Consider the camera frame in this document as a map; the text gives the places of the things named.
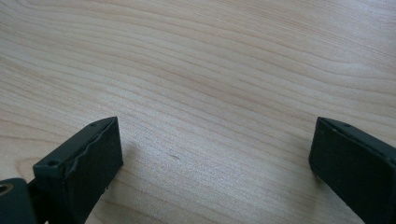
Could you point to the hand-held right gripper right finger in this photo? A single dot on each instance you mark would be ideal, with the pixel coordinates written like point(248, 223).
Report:
point(351, 165)

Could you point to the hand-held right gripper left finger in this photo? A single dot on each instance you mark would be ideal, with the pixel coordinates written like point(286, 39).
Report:
point(82, 169)

